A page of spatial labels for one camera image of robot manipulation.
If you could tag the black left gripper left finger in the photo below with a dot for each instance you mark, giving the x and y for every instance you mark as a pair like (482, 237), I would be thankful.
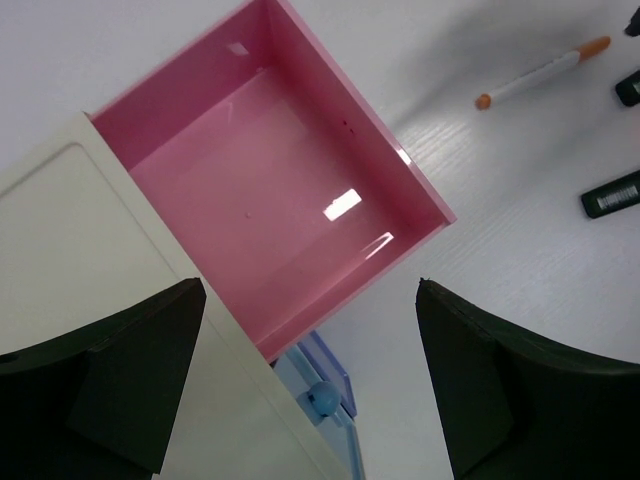
(100, 402)

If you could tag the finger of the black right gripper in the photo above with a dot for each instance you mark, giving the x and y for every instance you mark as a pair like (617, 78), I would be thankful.
(633, 27)

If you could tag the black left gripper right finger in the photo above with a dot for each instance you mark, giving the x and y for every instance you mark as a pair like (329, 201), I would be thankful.
(516, 405)

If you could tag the orange capped white pen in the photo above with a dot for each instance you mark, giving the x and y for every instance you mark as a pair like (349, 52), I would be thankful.
(542, 73)

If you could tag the white drawer cabinet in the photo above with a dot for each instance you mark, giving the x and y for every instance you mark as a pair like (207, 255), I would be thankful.
(80, 241)

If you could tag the blue drawer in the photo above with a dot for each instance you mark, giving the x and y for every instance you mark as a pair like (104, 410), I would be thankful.
(322, 388)

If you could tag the pink drawer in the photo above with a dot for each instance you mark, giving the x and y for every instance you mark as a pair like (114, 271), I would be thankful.
(283, 186)

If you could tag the purple black highlighter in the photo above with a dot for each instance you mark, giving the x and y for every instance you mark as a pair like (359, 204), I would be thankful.
(628, 90)

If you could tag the pink black highlighter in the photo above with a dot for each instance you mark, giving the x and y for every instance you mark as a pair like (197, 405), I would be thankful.
(611, 197)

